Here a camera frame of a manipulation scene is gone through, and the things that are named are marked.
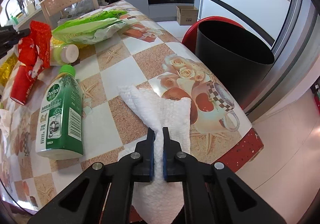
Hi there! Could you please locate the red pink plastic bag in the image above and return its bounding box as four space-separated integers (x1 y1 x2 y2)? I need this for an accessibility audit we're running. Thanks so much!
18 20 52 79

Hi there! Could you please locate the red paper cup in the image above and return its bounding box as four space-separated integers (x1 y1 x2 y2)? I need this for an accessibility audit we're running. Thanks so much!
10 65 37 105

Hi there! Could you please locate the white paper towel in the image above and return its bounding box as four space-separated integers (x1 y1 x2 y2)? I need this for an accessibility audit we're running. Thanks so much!
118 85 191 223

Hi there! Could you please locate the green cap Dettol bottle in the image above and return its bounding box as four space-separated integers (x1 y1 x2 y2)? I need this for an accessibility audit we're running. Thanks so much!
35 65 84 161

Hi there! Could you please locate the green plastic bag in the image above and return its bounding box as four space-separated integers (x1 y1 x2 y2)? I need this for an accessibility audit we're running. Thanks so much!
52 9 127 45

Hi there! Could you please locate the black kitchen faucet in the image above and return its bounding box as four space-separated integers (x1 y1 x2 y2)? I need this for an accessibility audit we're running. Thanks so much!
5 0 24 20

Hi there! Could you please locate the black trash bin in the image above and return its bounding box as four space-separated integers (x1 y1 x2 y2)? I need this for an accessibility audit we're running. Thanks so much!
195 20 274 109

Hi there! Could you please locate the gold foil bag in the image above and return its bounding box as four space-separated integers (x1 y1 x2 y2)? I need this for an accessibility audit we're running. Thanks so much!
0 53 18 87

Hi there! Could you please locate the red stool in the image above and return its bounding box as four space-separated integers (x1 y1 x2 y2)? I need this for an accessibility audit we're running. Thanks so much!
181 15 246 53

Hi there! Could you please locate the cardboard box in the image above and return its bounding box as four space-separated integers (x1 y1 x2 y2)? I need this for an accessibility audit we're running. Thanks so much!
176 6 199 26

